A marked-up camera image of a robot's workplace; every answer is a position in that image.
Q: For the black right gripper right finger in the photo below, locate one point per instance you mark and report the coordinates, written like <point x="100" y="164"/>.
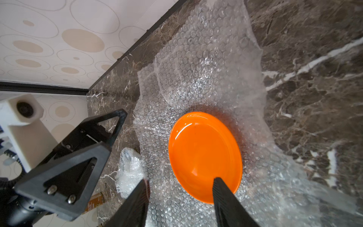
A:
<point x="229" y="211"/>

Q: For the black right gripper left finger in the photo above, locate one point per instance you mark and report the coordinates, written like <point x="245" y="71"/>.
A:
<point x="133" y="212"/>

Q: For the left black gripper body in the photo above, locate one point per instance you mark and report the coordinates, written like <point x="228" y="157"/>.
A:
<point x="19" y="211"/>

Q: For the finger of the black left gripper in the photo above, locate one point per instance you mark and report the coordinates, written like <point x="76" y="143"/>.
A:
<point x="103" y="128"/>
<point x="65" y="185"/>

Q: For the orange dinner plate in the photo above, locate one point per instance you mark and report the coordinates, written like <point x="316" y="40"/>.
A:
<point x="201" y="148"/>

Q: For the bubble wrap sheet around orange plate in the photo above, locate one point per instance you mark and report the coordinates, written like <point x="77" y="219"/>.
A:
<point x="299" y="129"/>

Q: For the amber glass jar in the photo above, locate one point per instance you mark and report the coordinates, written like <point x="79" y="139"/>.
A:
<point x="95" y="201"/>

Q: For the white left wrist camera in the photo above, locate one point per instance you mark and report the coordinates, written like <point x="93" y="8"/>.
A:
<point x="21" y="122"/>

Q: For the black frame post back left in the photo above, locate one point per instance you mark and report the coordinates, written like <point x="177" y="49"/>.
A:
<point x="42" y="89"/>

